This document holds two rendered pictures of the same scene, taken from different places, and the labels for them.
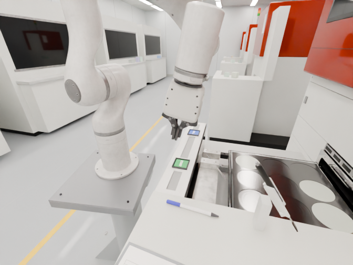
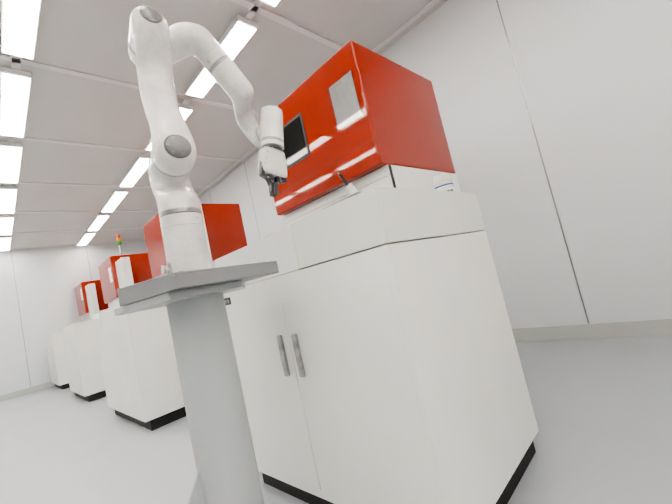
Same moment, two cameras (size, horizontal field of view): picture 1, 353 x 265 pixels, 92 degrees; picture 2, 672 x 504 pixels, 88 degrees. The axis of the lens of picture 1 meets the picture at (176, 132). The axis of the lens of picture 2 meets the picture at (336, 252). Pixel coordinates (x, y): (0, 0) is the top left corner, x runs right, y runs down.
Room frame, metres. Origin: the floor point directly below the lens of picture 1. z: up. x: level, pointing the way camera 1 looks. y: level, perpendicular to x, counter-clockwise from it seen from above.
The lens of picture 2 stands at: (-0.26, 0.96, 0.76)
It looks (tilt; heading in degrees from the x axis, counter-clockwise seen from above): 5 degrees up; 299
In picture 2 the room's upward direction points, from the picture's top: 13 degrees counter-clockwise
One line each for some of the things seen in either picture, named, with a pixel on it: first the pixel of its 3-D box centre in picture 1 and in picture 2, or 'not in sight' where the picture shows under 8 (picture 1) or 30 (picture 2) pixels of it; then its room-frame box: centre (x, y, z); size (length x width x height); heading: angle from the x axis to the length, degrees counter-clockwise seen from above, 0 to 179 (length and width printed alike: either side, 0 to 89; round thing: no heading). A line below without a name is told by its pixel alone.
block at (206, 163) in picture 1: (209, 163); not in sight; (0.59, -0.14, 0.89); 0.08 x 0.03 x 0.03; 74
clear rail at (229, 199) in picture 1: (229, 175); not in sight; (0.51, -0.21, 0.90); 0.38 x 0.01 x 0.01; 164
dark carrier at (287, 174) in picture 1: (281, 184); not in sight; (0.47, -0.39, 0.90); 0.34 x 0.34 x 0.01; 74
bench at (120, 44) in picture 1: (116, 59); not in sight; (5.53, 1.78, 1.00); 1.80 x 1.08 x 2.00; 164
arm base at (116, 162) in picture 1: (114, 148); (186, 246); (0.62, 0.27, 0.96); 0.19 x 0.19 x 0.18
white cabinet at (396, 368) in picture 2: not in sight; (360, 366); (0.42, -0.26, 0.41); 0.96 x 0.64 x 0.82; 164
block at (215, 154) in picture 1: (211, 153); not in sight; (0.67, -0.16, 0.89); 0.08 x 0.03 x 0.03; 74
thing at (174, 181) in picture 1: (187, 160); (260, 262); (0.63, -0.05, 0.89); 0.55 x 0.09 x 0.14; 164
